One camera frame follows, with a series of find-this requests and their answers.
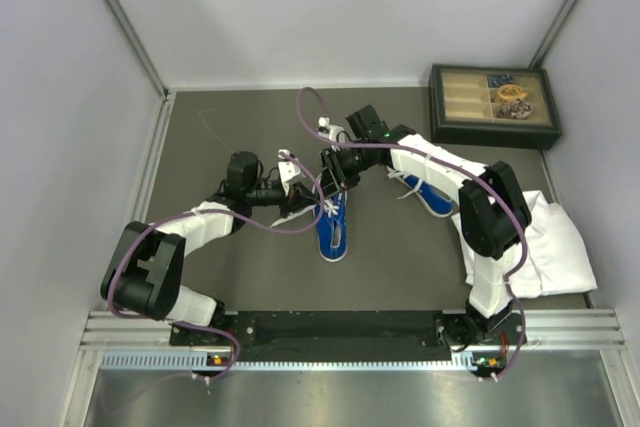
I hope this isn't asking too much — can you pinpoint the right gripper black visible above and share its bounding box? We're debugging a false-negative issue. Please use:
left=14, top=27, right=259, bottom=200
left=317, top=142, right=373, bottom=203

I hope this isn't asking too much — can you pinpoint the blue sneaker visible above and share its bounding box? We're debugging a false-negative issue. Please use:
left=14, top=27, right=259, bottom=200
left=410, top=181, right=454, bottom=218
left=314, top=192, right=348, bottom=262

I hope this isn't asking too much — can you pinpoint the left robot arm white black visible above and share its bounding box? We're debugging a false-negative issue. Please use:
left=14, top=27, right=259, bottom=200
left=100, top=150, right=324, bottom=344

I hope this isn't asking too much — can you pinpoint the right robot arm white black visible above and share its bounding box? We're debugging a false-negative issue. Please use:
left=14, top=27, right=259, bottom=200
left=315, top=106, right=532, bottom=343

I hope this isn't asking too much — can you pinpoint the black compartment display box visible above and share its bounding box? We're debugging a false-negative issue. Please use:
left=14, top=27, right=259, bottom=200
left=428, top=64, right=562, bottom=151

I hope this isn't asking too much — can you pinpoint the blue patterned item in box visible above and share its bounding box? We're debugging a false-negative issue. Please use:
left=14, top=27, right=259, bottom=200
left=487, top=74, right=515, bottom=89

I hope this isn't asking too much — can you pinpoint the yellow item in box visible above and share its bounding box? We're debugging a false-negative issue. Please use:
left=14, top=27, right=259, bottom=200
left=495, top=84, right=528, bottom=103

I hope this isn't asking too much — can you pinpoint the floral item in box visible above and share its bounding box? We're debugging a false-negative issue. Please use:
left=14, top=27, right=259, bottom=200
left=495, top=99, right=534, bottom=120

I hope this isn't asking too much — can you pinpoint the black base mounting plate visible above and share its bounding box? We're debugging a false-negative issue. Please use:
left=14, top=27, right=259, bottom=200
left=168, top=310, right=529, bottom=362

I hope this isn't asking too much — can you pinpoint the white folded shirt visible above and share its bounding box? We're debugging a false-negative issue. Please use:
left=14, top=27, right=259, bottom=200
left=451, top=190, right=597, bottom=298

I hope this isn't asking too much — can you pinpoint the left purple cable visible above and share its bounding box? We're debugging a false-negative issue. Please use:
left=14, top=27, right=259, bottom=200
left=105, top=154, right=325, bottom=388

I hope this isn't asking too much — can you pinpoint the purple cable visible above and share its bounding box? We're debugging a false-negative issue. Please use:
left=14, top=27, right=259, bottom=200
left=295, top=86, right=531, bottom=381
left=105, top=154, right=325, bottom=388

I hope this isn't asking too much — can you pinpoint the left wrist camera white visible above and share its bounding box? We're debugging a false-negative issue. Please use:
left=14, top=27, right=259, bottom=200
left=277, top=149, right=305, bottom=196

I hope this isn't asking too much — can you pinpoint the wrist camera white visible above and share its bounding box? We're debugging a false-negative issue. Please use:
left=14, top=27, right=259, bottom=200
left=277, top=149, right=305, bottom=196
left=317, top=117, right=344, bottom=142

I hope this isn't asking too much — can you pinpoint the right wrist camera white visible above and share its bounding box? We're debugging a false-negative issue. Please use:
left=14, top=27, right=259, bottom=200
left=317, top=117, right=344, bottom=142

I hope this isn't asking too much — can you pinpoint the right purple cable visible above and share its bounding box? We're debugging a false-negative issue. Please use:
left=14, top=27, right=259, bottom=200
left=295, top=86, right=531, bottom=381

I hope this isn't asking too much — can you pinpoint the grey slotted cable duct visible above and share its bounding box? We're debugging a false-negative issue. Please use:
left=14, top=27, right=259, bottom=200
left=101, top=351, right=487, bottom=372

